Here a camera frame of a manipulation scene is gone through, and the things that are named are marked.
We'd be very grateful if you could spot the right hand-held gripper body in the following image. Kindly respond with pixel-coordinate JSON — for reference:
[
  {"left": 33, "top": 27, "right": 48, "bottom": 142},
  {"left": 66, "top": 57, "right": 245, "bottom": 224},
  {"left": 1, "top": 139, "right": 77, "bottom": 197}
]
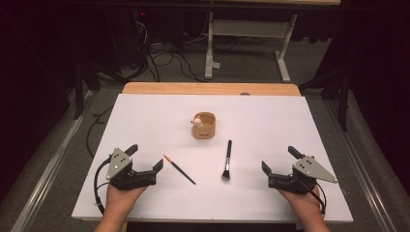
[{"left": 267, "top": 156, "right": 339, "bottom": 195}]

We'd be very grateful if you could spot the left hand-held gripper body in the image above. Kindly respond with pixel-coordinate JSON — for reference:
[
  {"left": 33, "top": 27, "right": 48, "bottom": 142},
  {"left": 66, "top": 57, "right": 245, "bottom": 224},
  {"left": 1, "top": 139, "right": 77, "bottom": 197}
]
[{"left": 105, "top": 147, "right": 160, "bottom": 191}]

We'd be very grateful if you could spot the black makeup brush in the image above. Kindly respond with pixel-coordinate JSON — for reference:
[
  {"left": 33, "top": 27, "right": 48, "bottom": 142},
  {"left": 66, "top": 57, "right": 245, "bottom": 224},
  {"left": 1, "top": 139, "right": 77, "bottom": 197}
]
[{"left": 220, "top": 139, "right": 233, "bottom": 182}]

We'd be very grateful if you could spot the round wooden brush holder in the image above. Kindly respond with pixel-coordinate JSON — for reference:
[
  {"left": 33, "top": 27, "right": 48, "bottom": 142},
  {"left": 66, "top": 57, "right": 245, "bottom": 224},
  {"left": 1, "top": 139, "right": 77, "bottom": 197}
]
[{"left": 190, "top": 111, "right": 217, "bottom": 140}]

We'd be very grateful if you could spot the person's left hand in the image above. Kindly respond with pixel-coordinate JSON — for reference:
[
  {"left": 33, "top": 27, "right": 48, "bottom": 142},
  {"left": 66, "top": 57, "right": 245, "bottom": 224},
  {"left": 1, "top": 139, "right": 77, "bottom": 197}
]
[{"left": 104, "top": 185, "right": 148, "bottom": 216}]

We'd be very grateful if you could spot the person's right hand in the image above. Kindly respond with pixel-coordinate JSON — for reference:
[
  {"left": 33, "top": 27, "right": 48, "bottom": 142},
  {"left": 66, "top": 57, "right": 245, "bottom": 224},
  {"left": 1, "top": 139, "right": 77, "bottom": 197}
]
[{"left": 278, "top": 188, "right": 324, "bottom": 222}]

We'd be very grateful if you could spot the white table board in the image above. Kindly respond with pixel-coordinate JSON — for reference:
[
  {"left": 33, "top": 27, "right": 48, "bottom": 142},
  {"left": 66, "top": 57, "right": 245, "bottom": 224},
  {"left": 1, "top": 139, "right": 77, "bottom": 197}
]
[{"left": 71, "top": 93, "right": 354, "bottom": 224}]

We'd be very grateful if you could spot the black metal stand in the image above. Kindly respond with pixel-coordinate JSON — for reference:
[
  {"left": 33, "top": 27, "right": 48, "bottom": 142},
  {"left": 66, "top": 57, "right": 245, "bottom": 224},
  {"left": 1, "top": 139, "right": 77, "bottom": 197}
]
[
  {"left": 298, "top": 69, "right": 352, "bottom": 132},
  {"left": 72, "top": 60, "right": 102, "bottom": 121}
]

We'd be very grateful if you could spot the light wooden table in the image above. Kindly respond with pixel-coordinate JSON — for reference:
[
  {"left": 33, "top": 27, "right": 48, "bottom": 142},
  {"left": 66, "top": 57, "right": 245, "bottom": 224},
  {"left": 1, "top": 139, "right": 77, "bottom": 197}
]
[{"left": 122, "top": 81, "right": 302, "bottom": 97}]

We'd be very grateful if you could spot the right hand-held gripper cable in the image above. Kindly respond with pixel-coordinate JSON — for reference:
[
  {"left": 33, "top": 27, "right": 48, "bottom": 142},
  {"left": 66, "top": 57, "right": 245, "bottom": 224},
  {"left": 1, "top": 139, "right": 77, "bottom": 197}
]
[{"left": 294, "top": 175, "right": 328, "bottom": 217}]

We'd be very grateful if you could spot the hand-held gripper cable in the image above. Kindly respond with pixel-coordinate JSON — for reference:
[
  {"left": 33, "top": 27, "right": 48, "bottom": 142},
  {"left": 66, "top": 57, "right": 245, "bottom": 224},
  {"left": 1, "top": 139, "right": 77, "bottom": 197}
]
[
  {"left": 93, "top": 158, "right": 112, "bottom": 216},
  {"left": 294, "top": 175, "right": 328, "bottom": 217}
]

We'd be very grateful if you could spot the left hand-held gripper cable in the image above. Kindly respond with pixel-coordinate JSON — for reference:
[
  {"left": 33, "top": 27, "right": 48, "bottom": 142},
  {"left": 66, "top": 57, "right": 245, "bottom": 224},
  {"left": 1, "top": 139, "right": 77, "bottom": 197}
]
[{"left": 93, "top": 158, "right": 112, "bottom": 216}]

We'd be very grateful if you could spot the black floor cable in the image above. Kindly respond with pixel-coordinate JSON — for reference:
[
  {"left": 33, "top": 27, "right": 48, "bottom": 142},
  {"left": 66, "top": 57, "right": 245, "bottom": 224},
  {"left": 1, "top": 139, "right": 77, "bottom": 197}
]
[{"left": 85, "top": 105, "right": 114, "bottom": 160}]

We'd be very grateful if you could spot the grey metal floor rail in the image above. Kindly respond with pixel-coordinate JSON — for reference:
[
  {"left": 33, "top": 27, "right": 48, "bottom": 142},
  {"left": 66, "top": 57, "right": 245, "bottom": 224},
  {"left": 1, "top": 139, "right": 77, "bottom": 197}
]
[
  {"left": 10, "top": 91, "right": 95, "bottom": 232},
  {"left": 321, "top": 96, "right": 401, "bottom": 232}
]

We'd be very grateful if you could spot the bundle of black floor cables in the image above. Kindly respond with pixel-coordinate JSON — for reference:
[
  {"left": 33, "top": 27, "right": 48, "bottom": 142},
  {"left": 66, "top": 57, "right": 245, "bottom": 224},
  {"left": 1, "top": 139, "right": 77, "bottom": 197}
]
[{"left": 128, "top": 18, "right": 208, "bottom": 83}]

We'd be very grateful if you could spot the white metal desk frame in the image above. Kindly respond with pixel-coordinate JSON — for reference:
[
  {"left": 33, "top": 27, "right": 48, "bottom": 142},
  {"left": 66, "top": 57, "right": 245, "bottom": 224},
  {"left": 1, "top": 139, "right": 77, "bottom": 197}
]
[{"left": 204, "top": 11, "right": 300, "bottom": 83}]

